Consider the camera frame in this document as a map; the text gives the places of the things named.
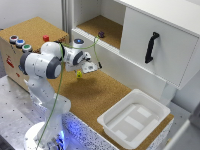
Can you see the pink block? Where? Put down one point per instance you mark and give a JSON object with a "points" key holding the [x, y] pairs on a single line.
{"points": [[46, 38]]}

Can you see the wooden drawer box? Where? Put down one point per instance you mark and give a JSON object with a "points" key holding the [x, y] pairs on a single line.
{"points": [[26, 33]]}

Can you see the green button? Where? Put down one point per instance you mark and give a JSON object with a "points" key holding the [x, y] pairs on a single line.
{"points": [[26, 48]]}

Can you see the purple block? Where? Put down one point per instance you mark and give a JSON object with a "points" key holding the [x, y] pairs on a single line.
{"points": [[101, 33]]}

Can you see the white cabinet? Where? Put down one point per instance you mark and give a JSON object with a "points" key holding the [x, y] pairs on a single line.
{"points": [[110, 61]]}

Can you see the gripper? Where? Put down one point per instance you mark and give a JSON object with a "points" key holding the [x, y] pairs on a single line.
{"points": [[89, 68]]}

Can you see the red button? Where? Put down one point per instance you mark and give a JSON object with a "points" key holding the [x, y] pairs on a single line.
{"points": [[13, 38]]}

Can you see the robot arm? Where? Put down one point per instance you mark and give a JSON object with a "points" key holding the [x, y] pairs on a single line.
{"points": [[39, 66]]}

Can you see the white sliding door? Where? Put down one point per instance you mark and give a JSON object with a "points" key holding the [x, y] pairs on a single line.
{"points": [[166, 46]]}

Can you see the blue button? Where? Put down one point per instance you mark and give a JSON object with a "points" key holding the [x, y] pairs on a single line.
{"points": [[20, 42]]}

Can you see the white plastic box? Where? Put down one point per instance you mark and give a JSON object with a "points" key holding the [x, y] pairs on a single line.
{"points": [[135, 118]]}

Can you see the yellow block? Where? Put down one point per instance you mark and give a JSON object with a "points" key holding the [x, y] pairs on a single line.
{"points": [[79, 74]]}

